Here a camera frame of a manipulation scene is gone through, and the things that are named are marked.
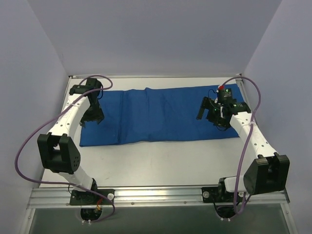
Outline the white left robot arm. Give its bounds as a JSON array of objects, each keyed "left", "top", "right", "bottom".
[{"left": 37, "top": 78, "right": 104, "bottom": 204}]

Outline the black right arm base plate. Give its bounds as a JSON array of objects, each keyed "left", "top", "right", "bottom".
[{"left": 201, "top": 186, "right": 234, "bottom": 203}]

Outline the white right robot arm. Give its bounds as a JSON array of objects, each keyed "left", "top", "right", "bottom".
[{"left": 196, "top": 97, "right": 290, "bottom": 201}]

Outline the blue surgical drape cloth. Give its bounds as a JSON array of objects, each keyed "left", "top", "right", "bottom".
[{"left": 79, "top": 85, "right": 238, "bottom": 147}]

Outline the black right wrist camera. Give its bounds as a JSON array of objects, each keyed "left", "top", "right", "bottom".
[{"left": 217, "top": 85, "right": 233, "bottom": 104}]

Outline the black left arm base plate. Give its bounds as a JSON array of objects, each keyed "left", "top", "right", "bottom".
[{"left": 69, "top": 189, "right": 115, "bottom": 206}]

